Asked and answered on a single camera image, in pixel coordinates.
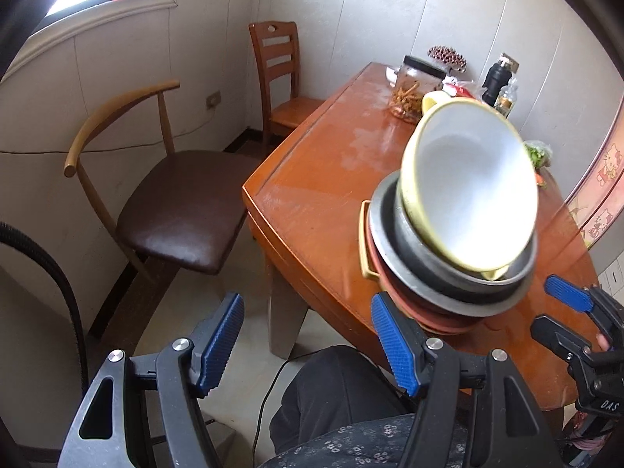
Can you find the wide steel bowl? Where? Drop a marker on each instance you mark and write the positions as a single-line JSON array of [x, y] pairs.
[[382, 239]]

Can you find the wooden slat-back chair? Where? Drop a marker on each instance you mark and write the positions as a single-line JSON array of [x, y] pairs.
[[280, 66]]

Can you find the black-lidded clear jar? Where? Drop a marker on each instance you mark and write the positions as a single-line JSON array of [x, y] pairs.
[[412, 90]]

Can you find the floral dark garment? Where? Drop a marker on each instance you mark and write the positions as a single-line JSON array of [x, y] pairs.
[[365, 443]]

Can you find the red tissue packet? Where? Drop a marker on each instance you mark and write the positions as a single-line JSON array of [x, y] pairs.
[[460, 90]]

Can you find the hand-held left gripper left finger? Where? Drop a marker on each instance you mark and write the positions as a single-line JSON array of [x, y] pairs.
[[222, 346]]

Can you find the orange plastic plate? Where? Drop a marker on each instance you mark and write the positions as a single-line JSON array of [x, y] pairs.
[[409, 311]]

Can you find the carrot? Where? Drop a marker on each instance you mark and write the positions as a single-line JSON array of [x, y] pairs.
[[539, 179]]

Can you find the tan curved armchair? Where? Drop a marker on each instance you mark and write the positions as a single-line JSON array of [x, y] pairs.
[[180, 204]]

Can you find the bag of leafy greens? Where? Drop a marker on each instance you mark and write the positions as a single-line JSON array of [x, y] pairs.
[[538, 153]]

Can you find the clear plastic bottle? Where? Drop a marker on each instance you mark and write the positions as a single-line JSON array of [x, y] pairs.
[[507, 100]]

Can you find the low wall socket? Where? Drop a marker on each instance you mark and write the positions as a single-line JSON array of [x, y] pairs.
[[213, 99]]

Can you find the dried flower decoration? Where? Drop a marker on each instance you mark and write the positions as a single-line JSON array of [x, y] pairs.
[[446, 56]]

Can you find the person's right hand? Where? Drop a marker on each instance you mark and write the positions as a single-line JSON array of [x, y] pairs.
[[604, 341]]

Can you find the black trousers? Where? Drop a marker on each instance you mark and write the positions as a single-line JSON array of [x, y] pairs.
[[336, 385]]

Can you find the deep steel bowl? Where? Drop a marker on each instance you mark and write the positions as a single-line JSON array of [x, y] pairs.
[[413, 247]]

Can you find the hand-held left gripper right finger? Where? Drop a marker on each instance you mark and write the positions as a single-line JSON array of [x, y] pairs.
[[395, 346]]

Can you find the black thermos flask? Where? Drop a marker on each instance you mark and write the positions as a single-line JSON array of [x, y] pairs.
[[496, 80]]

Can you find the cartoon printed sliding door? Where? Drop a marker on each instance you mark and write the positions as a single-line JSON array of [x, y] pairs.
[[604, 180]]

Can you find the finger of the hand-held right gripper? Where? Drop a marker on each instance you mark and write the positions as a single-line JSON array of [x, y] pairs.
[[568, 292], [553, 331]]

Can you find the yellow shell-shaped plate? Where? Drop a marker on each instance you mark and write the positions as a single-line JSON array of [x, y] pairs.
[[363, 239]]

